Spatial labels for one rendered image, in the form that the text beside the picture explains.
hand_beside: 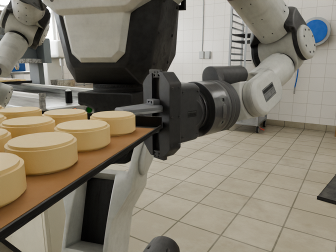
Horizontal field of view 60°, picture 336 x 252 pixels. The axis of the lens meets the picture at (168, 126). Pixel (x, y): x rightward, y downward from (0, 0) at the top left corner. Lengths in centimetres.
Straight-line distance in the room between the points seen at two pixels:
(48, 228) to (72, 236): 79
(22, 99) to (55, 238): 64
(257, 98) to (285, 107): 453
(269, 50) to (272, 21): 7
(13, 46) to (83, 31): 42
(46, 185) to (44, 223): 125
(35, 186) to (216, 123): 30
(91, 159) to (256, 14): 53
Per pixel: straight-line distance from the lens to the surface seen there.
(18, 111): 38
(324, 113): 498
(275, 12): 70
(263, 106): 52
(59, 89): 167
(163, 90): 39
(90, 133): 26
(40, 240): 154
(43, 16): 102
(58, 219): 148
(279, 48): 73
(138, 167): 62
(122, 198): 60
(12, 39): 102
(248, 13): 69
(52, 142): 23
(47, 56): 212
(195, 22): 557
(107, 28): 60
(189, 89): 41
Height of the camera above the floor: 103
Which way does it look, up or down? 12 degrees down
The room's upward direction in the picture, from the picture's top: straight up
